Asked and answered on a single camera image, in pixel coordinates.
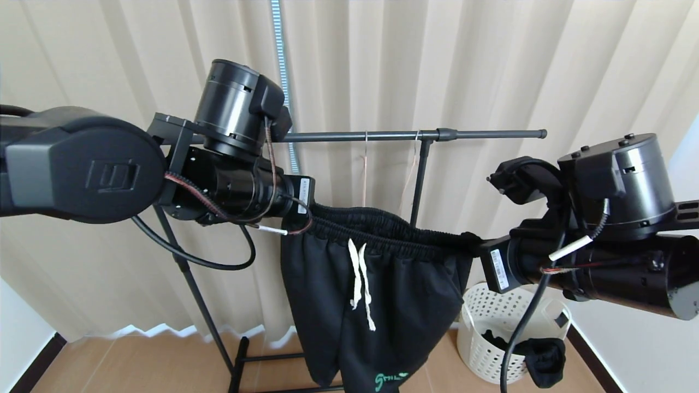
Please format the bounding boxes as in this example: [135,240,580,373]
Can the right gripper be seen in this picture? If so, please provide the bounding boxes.
[479,232,699,321]

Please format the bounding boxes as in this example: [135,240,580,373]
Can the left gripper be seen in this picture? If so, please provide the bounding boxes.
[188,148,316,225]

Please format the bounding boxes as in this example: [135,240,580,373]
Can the black mesh garment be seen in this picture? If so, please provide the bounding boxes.
[481,327,567,389]

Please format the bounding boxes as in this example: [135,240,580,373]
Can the pink clothes hanger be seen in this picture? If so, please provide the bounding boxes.
[358,130,370,208]
[398,130,422,219]

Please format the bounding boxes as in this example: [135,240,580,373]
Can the black drawstring shorts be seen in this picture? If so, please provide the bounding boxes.
[280,202,484,393]

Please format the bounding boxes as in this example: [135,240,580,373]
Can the white laundry basket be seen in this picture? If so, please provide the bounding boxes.
[457,282,572,385]

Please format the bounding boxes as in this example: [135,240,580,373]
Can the black clothes rack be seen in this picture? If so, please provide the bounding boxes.
[153,128,548,393]

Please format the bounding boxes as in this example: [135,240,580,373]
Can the beige curtain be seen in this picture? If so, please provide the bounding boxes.
[0,0,699,344]

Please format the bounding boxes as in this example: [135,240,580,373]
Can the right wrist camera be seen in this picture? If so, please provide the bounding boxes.
[487,156,571,241]

